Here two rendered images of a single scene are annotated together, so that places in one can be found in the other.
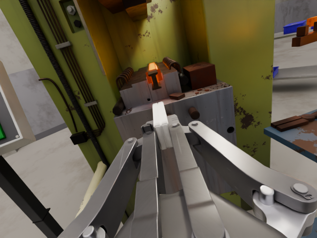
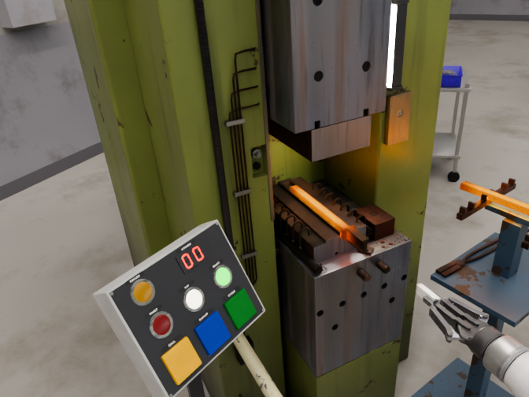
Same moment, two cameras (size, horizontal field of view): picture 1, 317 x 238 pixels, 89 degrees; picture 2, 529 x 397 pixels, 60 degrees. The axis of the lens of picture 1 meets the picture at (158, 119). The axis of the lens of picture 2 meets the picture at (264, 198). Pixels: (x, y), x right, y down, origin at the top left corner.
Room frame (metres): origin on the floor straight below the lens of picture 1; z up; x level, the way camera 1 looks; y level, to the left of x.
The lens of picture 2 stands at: (-0.41, 0.76, 1.81)
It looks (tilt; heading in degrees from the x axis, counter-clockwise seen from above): 29 degrees down; 332
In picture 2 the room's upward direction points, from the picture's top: 5 degrees counter-clockwise
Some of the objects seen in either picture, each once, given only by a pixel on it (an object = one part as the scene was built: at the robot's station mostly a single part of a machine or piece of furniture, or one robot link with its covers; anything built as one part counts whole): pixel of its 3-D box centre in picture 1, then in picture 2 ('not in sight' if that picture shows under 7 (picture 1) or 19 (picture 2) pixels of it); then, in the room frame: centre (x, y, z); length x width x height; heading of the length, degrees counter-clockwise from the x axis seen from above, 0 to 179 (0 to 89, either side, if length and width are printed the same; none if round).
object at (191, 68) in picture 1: (198, 74); (373, 221); (0.58, -0.18, 0.95); 0.12 x 0.09 x 0.07; 176
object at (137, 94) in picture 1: (150, 78); (306, 214); (0.74, -0.02, 0.96); 0.42 x 0.20 x 0.09; 176
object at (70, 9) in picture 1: (73, 16); (257, 160); (0.70, 0.18, 1.25); 0.03 x 0.03 x 0.07; 86
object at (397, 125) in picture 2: not in sight; (397, 118); (0.64, -0.32, 1.27); 0.09 x 0.02 x 0.17; 86
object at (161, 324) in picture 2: not in sight; (161, 324); (0.37, 0.63, 1.09); 0.05 x 0.03 x 0.04; 86
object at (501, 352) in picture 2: not in sight; (505, 358); (-0.05, 0.01, 1.00); 0.09 x 0.06 x 0.09; 86
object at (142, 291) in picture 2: not in sight; (142, 291); (0.41, 0.64, 1.16); 0.05 x 0.03 x 0.04; 86
